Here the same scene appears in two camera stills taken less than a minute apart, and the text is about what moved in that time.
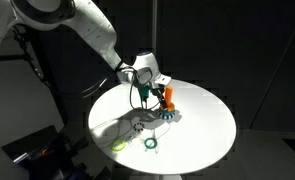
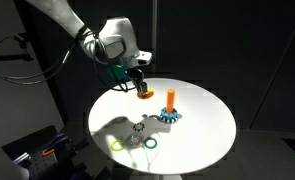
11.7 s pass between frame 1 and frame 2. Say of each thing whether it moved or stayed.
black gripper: moved
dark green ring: stayed
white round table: stayed
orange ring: moved
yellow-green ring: stayed
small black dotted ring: stayed
